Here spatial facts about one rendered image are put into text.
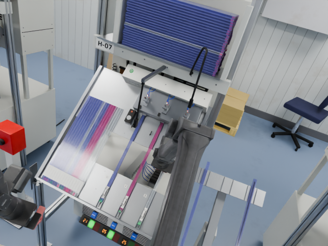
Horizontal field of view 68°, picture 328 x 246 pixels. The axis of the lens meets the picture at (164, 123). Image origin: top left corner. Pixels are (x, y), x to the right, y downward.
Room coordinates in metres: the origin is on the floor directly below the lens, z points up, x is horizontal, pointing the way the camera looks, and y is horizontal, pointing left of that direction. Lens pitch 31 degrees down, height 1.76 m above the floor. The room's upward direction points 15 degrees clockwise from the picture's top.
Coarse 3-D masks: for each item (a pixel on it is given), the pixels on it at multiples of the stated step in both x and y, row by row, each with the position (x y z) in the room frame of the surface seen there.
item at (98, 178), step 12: (96, 168) 0.91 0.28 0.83; (108, 168) 0.92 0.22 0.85; (96, 180) 0.86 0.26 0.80; (108, 180) 0.87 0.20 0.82; (120, 180) 0.87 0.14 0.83; (132, 180) 0.88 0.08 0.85; (84, 192) 0.82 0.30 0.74; (96, 192) 0.82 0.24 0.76; (108, 192) 0.82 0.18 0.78; (120, 192) 0.83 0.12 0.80; (132, 192) 0.83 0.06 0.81; (144, 192) 0.84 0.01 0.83; (156, 192) 0.84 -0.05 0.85; (96, 204) 0.78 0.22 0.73; (108, 204) 0.78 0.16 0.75; (120, 204) 0.79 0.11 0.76; (132, 204) 0.79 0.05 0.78; (144, 204) 0.80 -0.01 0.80; (156, 204) 0.80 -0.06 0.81; (120, 216) 0.74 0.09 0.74; (132, 216) 0.75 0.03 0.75; (144, 216) 0.75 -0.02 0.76; (156, 216) 0.76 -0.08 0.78; (144, 228) 0.71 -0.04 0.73
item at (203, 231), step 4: (204, 224) 0.77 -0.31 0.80; (204, 228) 0.74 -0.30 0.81; (200, 232) 0.77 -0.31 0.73; (204, 232) 0.72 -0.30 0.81; (216, 232) 0.73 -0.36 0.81; (200, 236) 0.73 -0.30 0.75; (196, 240) 0.77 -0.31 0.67; (200, 240) 0.72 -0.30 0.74; (196, 244) 0.73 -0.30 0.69; (200, 244) 0.72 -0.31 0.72
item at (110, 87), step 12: (108, 72) 1.32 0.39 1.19; (96, 84) 1.26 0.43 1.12; (108, 84) 1.26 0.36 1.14; (120, 84) 1.27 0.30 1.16; (96, 96) 1.21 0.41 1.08; (108, 96) 1.21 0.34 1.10; (120, 96) 1.21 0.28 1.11; (132, 96) 1.21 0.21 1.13; (132, 108) 1.16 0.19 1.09; (120, 120) 1.11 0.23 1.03; (144, 120) 1.11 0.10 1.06; (156, 120) 1.11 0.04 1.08; (120, 132) 1.06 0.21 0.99; (132, 132) 1.06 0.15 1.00; (144, 132) 1.06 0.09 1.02; (144, 144) 1.01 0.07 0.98; (156, 144) 1.02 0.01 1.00
